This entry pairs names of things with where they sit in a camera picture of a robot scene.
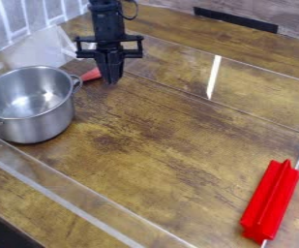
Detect clear acrylic triangle stand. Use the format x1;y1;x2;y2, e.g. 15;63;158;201
57;26;78;59

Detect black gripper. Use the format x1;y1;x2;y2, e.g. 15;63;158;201
74;35;145;84

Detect red plastic bracket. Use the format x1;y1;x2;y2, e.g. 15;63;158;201
239;159;299;245

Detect silver metal pot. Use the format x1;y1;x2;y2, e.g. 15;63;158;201
0;66;83;143

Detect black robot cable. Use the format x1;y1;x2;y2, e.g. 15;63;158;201
118;0;141;21

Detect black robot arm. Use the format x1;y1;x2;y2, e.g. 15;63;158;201
74;0;145;84

